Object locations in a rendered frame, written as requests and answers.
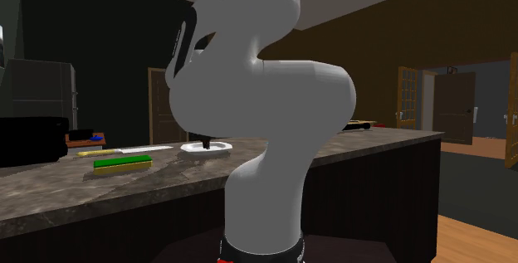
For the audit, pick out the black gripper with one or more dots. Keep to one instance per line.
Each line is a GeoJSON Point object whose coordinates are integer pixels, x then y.
{"type": "Point", "coordinates": [206, 142]}

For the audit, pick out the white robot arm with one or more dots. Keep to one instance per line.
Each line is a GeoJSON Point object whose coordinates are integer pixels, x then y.
{"type": "Point", "coordinates": [259, 108]}

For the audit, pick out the white plate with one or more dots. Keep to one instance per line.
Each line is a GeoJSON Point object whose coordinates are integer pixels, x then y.
{"type": "Point", "coordinates": [220, 147]}

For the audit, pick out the plain brown door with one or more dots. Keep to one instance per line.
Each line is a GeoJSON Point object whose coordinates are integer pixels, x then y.
{"type": "Point", "coordinates": [160, 108]}

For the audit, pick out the green and yellow sponge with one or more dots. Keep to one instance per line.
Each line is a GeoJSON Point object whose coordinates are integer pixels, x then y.
{"type": "Point", "coordinates": [121, 162]}

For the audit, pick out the small red object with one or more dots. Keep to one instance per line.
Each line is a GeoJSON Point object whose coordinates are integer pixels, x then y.
{"type": "Point", "coordinates": [378, 125]}

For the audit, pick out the grey refrigerator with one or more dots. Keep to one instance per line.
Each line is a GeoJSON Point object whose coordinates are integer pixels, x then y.
{"type": "Point", "coordinates": [40, 88]}

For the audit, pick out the dark robot stand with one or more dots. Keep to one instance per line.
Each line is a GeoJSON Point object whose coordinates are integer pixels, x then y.
{"type": "Point", "coordinates": [344, 252]}

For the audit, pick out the black countertop appliance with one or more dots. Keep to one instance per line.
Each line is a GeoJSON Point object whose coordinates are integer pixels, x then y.
{"type": "Point", "coordinates": [30, 141]}

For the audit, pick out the wooden glass panel door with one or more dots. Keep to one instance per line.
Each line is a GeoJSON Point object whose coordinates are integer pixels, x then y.
{"type": "Point", "coordinates": [512, 112]}
{"type": "Point", "coordinates": [407, 98]}

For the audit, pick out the dark brown door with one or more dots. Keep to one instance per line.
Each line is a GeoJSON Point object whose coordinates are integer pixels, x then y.
{"type": "Point", "coordinates": [453, 108]}

